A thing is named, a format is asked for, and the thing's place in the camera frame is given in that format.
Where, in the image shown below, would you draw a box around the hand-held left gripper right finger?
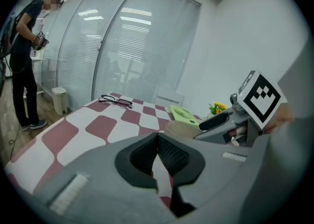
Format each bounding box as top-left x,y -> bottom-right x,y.
157,132 -> 257,218

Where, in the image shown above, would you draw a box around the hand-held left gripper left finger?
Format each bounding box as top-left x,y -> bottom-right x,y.
31,132 -> 178,224

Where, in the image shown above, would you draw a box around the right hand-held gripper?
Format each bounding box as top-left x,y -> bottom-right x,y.
193,70 -> 282,148

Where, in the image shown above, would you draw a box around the beige round bowl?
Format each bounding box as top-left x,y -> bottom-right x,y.
163,119 -> 205,140

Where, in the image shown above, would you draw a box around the person's right forearm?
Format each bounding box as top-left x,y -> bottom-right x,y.
265,102 -> 297,135

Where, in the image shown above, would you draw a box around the sunflowers in vase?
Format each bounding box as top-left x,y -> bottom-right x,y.
208,102 -> 228,116

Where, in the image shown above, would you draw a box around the green desk fan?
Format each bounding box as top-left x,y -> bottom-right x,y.
167,105 -> 200,127

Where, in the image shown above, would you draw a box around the red white checkered tablecloth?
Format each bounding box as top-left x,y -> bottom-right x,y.
3,92 -> 247,209

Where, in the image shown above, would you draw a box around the black eyeglasses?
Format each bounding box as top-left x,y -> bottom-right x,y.
98,94 -> 133,109

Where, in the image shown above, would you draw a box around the white trash bin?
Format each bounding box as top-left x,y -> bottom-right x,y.
51,86 -> 68,116

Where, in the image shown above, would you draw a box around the glass partition with blinds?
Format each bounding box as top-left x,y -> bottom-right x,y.
40,0 -> 202,111

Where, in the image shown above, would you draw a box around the long black floor cable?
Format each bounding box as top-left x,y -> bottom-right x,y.
8,119 -> 23,156

